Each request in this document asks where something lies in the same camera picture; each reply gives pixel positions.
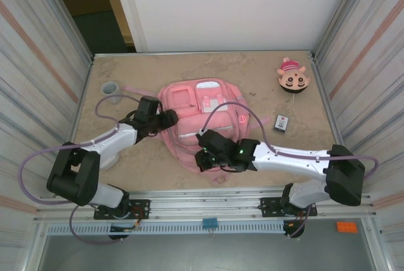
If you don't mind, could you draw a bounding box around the pink school backpack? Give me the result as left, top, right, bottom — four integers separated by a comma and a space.
121, 77, 251, 184

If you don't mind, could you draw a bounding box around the white black card pack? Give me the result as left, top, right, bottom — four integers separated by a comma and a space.
272, 114, 291, 134

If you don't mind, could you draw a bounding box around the grey cup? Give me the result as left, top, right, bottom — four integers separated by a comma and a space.
100, 81, 123, 104

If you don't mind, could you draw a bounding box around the blue binder clip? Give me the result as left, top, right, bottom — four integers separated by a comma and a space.
202, 217, 219, 231

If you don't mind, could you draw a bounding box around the pink cartoon plush head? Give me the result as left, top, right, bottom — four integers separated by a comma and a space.
276, 56, 311, 95

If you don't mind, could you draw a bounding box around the striped curtain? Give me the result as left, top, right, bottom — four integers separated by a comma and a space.
0, 0, 94, 253
314, 0, 404, 253

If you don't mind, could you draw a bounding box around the orange toy brick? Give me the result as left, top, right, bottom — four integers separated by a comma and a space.
336, 220, 359, 234

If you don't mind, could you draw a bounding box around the aluminium table frame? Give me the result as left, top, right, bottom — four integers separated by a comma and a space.
34, 51, 379, 223

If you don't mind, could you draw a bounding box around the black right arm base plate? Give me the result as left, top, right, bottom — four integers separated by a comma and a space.
259, 197, 318, 219

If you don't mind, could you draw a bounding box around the white slotted cable tray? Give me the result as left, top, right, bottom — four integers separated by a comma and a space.
45, 222, 287, 235

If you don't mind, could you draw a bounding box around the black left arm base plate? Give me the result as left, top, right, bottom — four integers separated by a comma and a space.
93, 198, 152, 220

